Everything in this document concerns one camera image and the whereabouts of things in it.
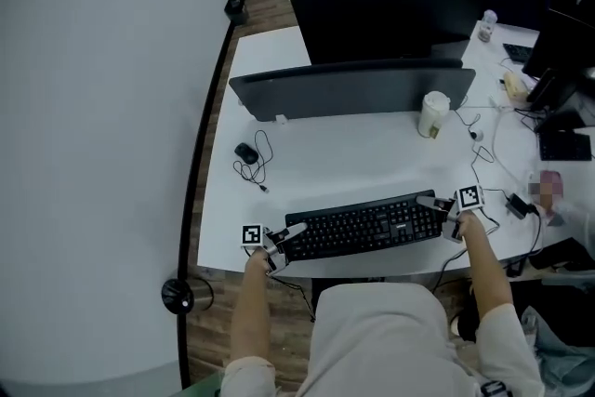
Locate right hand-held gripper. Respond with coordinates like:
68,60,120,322
415,184,485,243

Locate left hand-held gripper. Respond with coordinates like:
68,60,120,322
240,221,310,273

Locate person's left forearm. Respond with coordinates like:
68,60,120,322
230,245,275,364

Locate person's right forearm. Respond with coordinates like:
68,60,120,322
455,211,515,322

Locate compact black keyboard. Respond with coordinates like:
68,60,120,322
501,42,535,64
537,129,594,163

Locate black power adapter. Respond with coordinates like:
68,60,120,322
504,192,531,219

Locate white paper cup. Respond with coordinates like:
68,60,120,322
416,90,452,139

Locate black computer mouse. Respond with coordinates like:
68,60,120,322
233,141,258,165

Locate pink tissue packet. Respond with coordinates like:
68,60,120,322
538,169,566,219

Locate black lidded trash bin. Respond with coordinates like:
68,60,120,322
160,276,215,316

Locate dark grey desk divider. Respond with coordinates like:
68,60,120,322
228,59,478,124

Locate person's white shirt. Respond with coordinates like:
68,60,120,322
218,282,545,397

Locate pale yellow pouch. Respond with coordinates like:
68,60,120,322
503,70,531,101

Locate tilted black monitor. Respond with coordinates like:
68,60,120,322
524,67,595,134

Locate clear plastic bottle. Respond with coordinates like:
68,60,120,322
478,9,499,43

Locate wide black monitor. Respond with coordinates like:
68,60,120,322
289,0,492,65

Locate black waist device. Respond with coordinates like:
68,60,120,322
478,378,512,397

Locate small black bin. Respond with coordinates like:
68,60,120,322
224,0,250,24

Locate black floor cable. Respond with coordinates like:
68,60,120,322
268,271,317,323

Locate thin black cable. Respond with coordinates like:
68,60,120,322
453,106,496,196

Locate black mouse cable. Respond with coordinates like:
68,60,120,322
231,128,273,194

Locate white cable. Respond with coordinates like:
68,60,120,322
490,104,536,187

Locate black adapter power cable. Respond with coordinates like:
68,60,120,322
430,208,545,294

